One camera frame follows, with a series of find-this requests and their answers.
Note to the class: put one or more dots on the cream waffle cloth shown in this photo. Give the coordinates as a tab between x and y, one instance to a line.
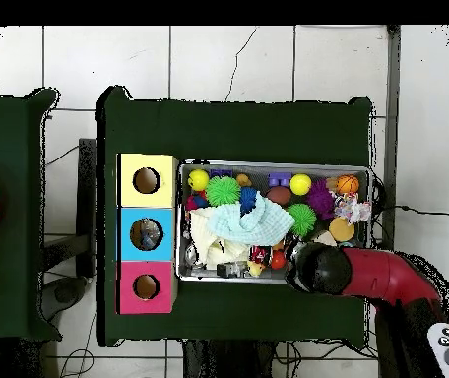
203	236

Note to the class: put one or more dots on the green spiky rubber ball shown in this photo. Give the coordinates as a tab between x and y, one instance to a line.
223	190
301	219

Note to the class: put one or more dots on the yellow tennis ball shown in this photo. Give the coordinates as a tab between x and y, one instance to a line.
300	184

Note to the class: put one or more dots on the yellow smiley foam ball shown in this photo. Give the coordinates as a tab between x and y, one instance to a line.
198	180

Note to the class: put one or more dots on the peach foam ball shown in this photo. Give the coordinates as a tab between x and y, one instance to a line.
341	229

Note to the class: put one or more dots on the wooden box with three holes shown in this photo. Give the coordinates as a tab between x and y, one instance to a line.
149	197

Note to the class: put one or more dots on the purple spiky rubber ball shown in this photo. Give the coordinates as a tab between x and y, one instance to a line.
321	199

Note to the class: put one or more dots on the brown toy football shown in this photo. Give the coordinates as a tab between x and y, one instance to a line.
279	195

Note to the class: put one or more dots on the orange toy basketball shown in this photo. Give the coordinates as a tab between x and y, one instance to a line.
347	184

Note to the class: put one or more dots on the grey metal rail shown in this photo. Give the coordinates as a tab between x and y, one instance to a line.
390	157

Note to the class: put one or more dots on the mint green waffle cloth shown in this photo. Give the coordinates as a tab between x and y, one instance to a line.
256	226

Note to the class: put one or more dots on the dark green table cloth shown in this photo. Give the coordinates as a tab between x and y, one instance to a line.
8	138
228	130

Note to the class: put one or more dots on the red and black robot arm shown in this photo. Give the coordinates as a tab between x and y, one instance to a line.
386	275

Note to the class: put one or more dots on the black upright panel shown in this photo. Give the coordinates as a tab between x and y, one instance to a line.
86	204

